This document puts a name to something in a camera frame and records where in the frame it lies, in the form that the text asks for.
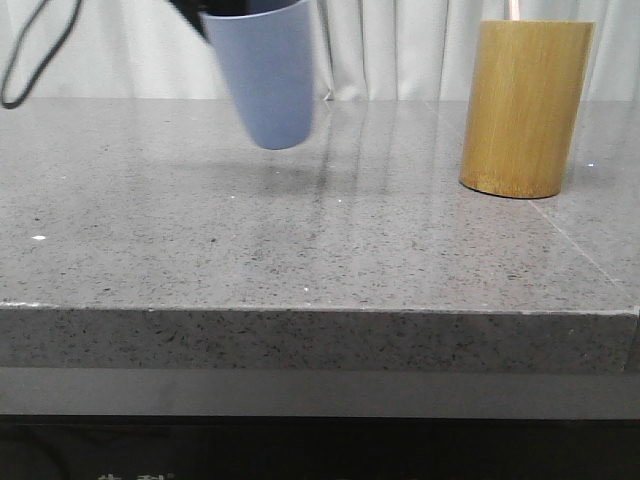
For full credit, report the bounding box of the black cable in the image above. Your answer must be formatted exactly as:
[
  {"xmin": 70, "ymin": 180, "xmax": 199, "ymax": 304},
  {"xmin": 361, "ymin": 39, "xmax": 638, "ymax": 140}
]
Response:
[{"xmin": 0, "ymin": 0, "xmax": 84, "ymax": 110}]

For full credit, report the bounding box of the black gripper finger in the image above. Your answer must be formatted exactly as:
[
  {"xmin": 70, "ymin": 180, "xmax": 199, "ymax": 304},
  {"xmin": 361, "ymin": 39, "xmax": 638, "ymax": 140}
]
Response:
[{"xmin": 169, "ymin": 0, "xmax": 249, "ymax": 40}]

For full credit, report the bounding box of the bamboo cylinder holder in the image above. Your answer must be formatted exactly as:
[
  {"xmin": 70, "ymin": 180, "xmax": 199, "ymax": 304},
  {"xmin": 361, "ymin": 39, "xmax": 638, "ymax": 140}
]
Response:
[{"xmin": 459, "ymin": 20, "xmax": 595, "ymax": 199}]

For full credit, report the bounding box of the white curtain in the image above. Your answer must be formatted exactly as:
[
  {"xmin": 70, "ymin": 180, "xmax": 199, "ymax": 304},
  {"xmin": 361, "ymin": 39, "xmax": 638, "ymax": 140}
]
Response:
[{"xmin": 1, "ymin": 0, "xmax": 639, "ymax": 101}]

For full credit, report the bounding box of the blue plastic cup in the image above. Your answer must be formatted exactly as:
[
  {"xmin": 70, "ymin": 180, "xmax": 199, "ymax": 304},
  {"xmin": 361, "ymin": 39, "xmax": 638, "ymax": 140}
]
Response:
[{"xmin": 200, "ymin": 1, "xmax": 314, "ymax": 150}]

